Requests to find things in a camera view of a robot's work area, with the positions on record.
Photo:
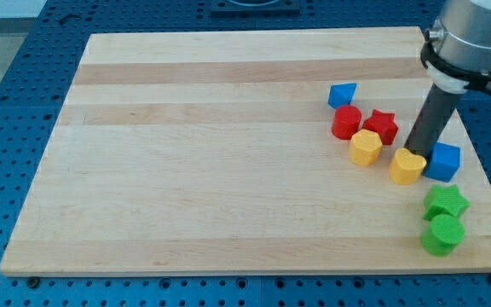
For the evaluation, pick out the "red cylinder block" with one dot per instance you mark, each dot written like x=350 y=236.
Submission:
x=346 y=121

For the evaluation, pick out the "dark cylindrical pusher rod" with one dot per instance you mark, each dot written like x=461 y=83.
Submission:
x=433 y=117

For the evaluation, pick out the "red star block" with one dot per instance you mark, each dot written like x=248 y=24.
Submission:
x=384 y=124

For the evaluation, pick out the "blue triangular prism block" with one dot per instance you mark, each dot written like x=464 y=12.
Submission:
x=341 y=94

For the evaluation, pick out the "yellow heart block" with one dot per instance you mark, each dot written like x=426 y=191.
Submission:
x=406 y=167

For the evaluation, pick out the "green star block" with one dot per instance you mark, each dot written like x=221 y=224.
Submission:
x=445 y=200

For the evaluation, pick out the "light wooden board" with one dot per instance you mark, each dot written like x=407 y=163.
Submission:
x=211 y=153

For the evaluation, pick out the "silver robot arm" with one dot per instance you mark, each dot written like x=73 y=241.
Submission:
x=457 y=49

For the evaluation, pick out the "green cylinder block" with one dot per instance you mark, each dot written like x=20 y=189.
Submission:
x=443 y=235

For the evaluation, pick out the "blue cube block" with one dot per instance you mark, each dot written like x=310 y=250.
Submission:
x=444 y=162

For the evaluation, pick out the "yellow hexagon block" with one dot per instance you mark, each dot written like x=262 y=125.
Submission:
x=365 y=147

